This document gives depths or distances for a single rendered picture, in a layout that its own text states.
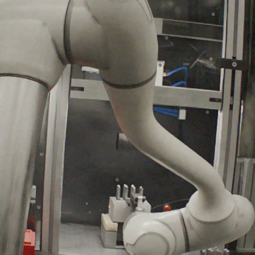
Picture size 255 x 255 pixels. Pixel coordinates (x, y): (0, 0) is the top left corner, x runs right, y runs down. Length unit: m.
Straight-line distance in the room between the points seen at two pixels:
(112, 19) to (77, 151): 1.08
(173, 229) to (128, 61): 0.49
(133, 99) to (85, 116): 0.93
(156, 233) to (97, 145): 0.72
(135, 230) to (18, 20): 0.56
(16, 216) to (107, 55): 0.30
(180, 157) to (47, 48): 0.37
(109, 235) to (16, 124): 0.79
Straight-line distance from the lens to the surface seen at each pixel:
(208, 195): 1.55
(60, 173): 1.80
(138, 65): 1.25
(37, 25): 1.23
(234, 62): 1.84
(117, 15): 1.19
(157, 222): 1.59
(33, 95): 1.23
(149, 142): 1.40
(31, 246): 1.65
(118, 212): 1.95
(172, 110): 2.24
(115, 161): 2.24
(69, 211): 2.26
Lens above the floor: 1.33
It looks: 3 degrees down
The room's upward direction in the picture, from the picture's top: 5 degrees clockwise
